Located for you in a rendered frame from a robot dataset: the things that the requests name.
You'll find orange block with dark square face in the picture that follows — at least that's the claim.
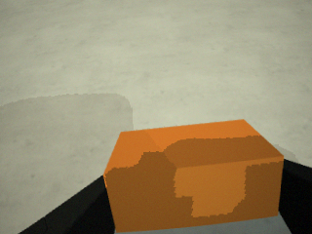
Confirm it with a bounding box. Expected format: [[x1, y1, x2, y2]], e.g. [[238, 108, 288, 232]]
[[102, 120, 285, 233]]

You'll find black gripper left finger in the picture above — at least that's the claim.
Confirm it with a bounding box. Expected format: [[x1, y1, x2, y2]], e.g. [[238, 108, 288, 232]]
[[19, 175, 116, 234]]

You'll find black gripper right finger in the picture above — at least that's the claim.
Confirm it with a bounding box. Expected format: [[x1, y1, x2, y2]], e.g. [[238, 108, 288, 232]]
[[278, 159, 312, 234]]

